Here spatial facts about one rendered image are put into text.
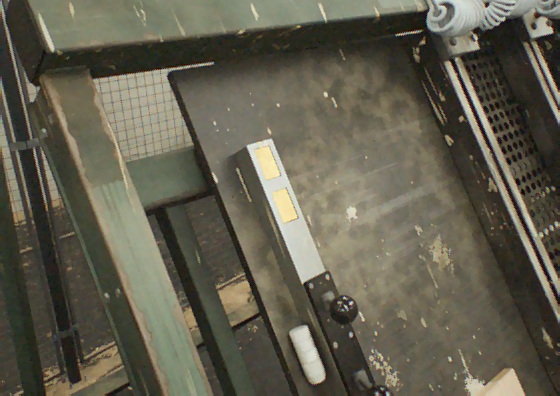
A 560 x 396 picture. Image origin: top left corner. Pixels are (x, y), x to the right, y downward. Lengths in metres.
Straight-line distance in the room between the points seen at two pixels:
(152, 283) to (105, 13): 0.34
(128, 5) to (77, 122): 0.16
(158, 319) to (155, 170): 0.24
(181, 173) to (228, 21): 0.23
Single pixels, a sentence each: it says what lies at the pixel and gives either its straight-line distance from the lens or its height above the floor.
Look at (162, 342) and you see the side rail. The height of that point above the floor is 1.55.
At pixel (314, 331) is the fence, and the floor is 1.46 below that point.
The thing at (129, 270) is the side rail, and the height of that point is 1.63.
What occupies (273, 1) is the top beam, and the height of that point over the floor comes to 1.91.
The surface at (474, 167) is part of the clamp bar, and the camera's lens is 1.16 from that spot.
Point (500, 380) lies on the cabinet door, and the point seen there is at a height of 1.24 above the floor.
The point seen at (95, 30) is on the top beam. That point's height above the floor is 1.90.
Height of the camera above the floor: 1.94
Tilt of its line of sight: 20 degrees down
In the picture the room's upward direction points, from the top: 3 degrees counter-clockwise
